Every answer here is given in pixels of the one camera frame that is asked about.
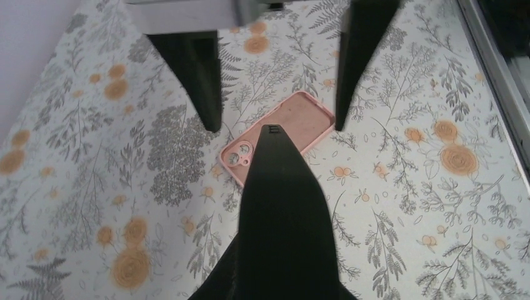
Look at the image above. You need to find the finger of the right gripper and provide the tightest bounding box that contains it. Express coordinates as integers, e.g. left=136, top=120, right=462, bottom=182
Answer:
left=334, top=0, right=401, bottom=131

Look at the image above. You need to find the aluminium front rail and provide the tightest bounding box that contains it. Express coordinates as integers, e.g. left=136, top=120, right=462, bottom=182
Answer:
left=457, top=1, right=529, bottom=176

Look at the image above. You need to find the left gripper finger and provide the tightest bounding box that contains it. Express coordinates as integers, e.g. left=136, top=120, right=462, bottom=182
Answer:
left=192, top=125, right=353, bottom=300

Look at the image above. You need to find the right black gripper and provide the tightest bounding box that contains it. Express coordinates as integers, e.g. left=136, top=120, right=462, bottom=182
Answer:
left=124, top=0, right=286, bottom=133

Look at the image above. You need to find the floral patterned mat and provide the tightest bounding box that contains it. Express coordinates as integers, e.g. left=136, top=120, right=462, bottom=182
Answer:
left=1, top=1, right=529, bottom=299

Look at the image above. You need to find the pink phone case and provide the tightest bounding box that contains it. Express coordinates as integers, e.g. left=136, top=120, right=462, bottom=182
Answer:
left=219, top=91, right=336, bottom=186

